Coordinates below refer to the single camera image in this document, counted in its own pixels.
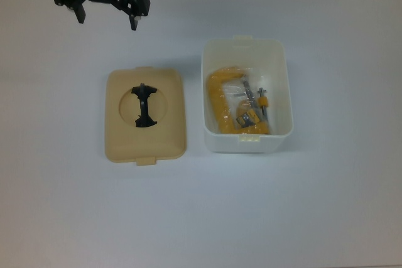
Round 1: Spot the yellow C-clamp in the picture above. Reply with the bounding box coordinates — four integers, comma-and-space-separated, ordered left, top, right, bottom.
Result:
205, 66, 271, 136

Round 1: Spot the beige plastic case lid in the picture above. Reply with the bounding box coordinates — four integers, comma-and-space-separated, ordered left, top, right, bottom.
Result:
104, 66, 188, 167

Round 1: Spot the white plastic tool case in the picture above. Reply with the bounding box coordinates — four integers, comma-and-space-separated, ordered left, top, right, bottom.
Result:
200, 35, 294, 154

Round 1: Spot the black folding lid handle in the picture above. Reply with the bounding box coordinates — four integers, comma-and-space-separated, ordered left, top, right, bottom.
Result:
131, 82, 159, 129

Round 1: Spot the clear plastic bag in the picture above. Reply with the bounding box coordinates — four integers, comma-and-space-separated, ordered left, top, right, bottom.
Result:
204, 65, 277, 136

